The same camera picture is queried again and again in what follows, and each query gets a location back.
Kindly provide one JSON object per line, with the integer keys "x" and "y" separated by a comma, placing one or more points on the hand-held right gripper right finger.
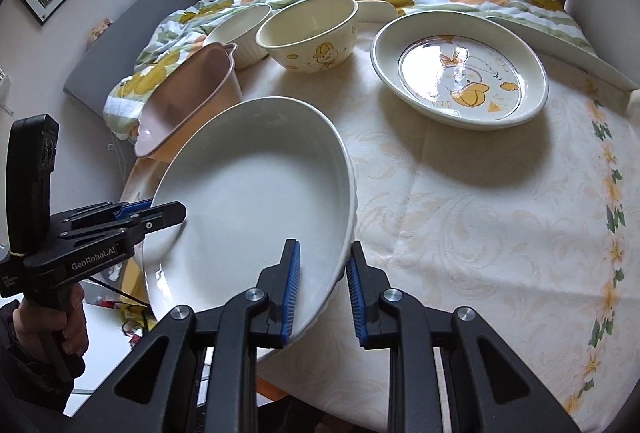
{"x": 356, "y": 298}

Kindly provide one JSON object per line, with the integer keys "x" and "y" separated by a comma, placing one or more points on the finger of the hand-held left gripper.
{"x": 165, "y": 214}
{"x": 131, "y": 210}

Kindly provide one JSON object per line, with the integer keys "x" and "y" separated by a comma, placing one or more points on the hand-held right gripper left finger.
{"x": 292, "y": 293}

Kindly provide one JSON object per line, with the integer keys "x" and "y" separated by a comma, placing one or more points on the large white oval plate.
{"x": 240, "y": 193}

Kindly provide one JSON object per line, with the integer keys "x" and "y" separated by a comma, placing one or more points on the white ribbed bowl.
{"x": 240, "y": 38}

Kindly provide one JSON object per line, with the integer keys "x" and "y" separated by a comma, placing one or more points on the cream duck print bowl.
{"x": 320, "y": 53}

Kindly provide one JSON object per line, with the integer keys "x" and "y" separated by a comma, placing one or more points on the cream duck print plate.
{"x": 450, "y": 78}

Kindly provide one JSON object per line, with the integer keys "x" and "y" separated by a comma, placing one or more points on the person's left hand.
{"x": 76, "y": 318}

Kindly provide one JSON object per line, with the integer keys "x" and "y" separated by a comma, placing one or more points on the yellow box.
{"x": 131, "y": 280}

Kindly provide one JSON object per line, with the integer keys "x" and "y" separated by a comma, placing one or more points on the cream floral tablecloth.
{"x": 475, "y": 238}

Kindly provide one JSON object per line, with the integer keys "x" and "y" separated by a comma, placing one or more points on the grey padded panel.
{"x": 135, "y": 38}

